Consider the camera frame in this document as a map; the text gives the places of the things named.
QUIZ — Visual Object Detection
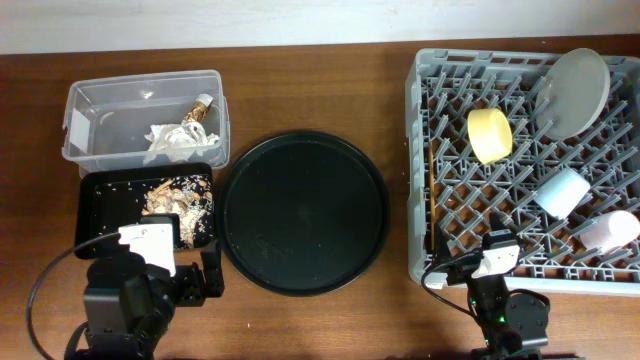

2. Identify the round black serving tray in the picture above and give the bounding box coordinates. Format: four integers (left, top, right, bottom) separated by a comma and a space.
214, 131, 391, 297

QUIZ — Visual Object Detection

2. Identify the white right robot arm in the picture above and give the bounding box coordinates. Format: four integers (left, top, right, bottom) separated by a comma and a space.
427, 214, 551, 359

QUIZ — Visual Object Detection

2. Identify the wooden chopstick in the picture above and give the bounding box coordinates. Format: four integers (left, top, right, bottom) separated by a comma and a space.
429, 147, 437, 224
428, 146, 436, 254

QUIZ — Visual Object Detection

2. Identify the black rectangular waste tray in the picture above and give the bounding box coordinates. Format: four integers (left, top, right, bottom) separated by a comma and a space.
75, 163, 213, 251

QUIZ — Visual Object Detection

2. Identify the blue plastic cup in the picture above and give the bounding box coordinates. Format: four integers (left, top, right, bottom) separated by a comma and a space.
534, 168, 591, 219

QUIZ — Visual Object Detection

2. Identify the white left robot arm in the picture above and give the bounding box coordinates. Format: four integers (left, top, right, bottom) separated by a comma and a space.
64, 241, 224, 359

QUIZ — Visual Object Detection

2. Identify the grey round plate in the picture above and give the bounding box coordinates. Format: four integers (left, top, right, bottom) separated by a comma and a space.
535, 48, 611, 140

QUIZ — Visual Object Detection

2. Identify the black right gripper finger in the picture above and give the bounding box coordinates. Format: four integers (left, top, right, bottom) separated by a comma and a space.
489, 213, 510, 235
433, 223, 448, 260

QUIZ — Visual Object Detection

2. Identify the grey plastic dishwasher rack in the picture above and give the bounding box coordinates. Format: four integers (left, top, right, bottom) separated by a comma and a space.
405, 49, 639, 296

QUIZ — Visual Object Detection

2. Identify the peanut shells and rice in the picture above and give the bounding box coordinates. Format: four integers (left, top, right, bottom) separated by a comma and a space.
94, 174, 215, 250

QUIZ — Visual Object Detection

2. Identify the brown paper wrapper stick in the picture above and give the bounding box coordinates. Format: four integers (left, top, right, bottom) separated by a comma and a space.
182, 94, 213, 123

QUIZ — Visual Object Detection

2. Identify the clear plastic waste bin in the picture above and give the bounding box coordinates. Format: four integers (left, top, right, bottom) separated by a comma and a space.
62, 70, 231, 176

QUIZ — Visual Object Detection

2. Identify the pink plastic cup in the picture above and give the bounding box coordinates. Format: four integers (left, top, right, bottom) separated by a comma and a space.
580, 210, 639, 252

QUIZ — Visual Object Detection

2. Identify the white paper napkin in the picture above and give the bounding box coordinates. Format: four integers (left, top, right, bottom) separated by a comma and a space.
145, 121, 220, 162

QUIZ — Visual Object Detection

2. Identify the yellow plastic bowl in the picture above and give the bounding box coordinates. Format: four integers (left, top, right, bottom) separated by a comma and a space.
467, 108, 513, 165

